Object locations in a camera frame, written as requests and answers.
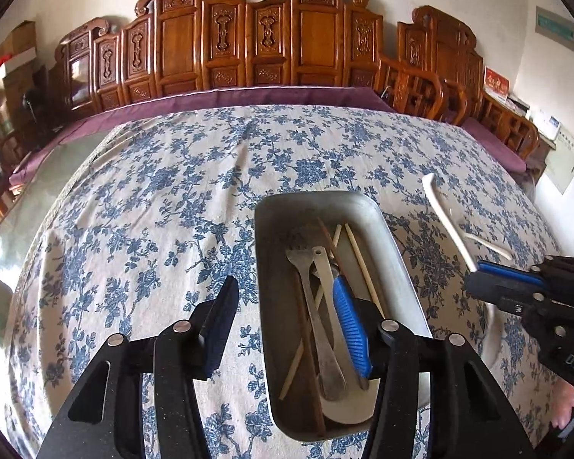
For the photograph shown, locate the blue floral tablecloth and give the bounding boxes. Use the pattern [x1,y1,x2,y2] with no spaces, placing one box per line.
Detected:
[5,105,563,459]

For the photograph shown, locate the brown wooden chopstick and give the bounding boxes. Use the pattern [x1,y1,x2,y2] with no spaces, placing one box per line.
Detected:
[316,217,347,278]
[294,270,327,437]

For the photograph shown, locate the short carved wooden bench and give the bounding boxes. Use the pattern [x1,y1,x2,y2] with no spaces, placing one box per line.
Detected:
[397,5,541,160]

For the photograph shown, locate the green wall sign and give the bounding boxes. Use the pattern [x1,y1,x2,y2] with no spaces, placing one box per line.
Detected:
[535,6,574,54]

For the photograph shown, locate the stack of cardboard boxes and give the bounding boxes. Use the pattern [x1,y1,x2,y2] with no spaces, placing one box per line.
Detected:
[0,20,40,106]

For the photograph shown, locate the dark steel fork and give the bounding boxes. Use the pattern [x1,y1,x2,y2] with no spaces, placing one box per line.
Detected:
[285,246,347,402]

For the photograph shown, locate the person's right hand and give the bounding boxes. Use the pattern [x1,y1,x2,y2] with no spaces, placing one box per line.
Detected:
[551,381,574,430]

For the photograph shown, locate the white spoon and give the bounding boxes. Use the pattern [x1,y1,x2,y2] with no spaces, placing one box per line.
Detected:
[421,173,505,369]

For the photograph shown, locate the red desk calendar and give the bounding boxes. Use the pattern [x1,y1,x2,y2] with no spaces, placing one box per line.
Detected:
[483,66,511,102]

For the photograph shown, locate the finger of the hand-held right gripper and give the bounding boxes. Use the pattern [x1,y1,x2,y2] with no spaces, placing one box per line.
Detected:
[463,272,574,340]
[478,256,574,297]

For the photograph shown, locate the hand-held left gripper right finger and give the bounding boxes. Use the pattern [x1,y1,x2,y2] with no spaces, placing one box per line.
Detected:
[332,277,536,459]

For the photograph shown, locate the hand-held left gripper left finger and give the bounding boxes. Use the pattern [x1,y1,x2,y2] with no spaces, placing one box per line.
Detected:
[38,275,240,459]

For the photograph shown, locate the white wall panel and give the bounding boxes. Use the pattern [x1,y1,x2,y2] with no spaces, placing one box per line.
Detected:
[543,127,574,195]

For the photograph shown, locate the long carved wooden bench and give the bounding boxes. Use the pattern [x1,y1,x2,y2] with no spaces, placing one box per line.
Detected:
[48,0,388,116]

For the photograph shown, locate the grey metal container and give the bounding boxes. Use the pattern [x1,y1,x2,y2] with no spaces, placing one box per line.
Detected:
[254,191,434,443]

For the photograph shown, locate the long purple cushion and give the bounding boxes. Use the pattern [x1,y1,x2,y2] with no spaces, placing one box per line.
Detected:
[10,85,398,188]

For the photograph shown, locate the short purple cushion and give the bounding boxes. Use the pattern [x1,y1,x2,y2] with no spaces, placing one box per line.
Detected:
[461,117,528,174]

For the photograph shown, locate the wooden armchair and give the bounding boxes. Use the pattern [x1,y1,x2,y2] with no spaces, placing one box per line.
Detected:
[378,55,470,126]

